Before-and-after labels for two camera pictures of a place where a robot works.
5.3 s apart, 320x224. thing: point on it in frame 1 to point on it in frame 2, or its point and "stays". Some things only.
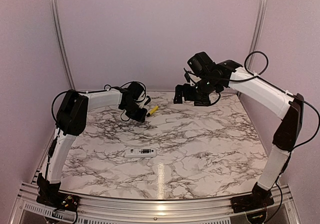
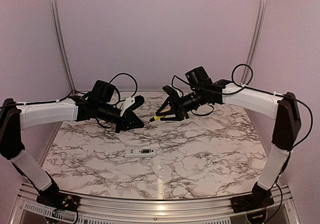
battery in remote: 143,151 stays
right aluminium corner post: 259,25 stays
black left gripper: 141,117 to 129,115
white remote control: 140,152 stays
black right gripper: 206,101 to 181,112
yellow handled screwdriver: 152,111 to 158,117
